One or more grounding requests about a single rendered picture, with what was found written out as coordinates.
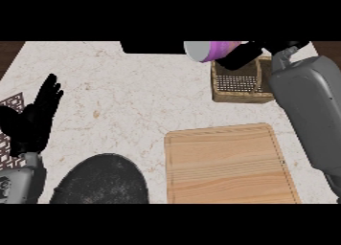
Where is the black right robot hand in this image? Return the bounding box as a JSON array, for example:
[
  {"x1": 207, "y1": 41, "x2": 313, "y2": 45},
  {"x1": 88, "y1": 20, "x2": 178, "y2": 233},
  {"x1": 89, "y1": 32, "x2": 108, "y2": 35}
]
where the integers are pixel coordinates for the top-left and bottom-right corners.
[{"x1": 216, "y1": 41, "x2": 310, "y2": 72}]

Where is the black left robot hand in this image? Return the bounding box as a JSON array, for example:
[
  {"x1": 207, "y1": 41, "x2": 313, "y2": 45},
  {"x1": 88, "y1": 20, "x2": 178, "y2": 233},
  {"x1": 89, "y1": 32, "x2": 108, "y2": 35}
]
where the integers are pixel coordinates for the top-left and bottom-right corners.
[{"x1": 0, "y1": 73, "x2": 64, "y2": 158}]

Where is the purple can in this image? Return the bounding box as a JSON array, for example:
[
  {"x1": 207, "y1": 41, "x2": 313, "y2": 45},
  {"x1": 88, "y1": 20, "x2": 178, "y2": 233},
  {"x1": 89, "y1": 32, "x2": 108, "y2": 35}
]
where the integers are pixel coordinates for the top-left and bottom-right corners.
[{"x1": 182, "y1": 41, "x2": 243, "y2": 63}]

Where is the brown wicker basket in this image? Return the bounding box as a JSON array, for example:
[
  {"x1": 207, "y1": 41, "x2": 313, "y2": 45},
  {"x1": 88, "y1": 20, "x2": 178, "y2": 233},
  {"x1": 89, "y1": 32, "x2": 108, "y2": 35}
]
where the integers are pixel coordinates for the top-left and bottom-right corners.
[{"x1": 210, "y1": 55, "x2": 276, "y2": 104}]

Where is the wooden cutting board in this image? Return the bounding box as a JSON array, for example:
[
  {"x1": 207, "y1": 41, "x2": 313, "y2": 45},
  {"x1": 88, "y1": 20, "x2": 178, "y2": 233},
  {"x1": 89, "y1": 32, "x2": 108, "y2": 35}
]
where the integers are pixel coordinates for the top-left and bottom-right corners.
[{"x1": 161, "y1": 122, "x2": 302, "y2": 205}]

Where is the brown patterned placemat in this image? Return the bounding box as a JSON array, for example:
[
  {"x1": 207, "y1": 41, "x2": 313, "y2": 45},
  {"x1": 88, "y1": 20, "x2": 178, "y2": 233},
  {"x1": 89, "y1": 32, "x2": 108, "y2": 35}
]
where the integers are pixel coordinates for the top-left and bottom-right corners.
[{"x1": 0, "y1": 92, "x2": 27, "y2": 178}]

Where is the dark speckled oval pan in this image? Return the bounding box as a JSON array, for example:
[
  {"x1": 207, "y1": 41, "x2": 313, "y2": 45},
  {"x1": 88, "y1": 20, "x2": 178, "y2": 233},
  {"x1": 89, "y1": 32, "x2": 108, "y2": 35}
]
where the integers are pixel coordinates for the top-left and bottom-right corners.
[{"x1": 48, "y1": 152, "x2": 151, "y2": 205}]

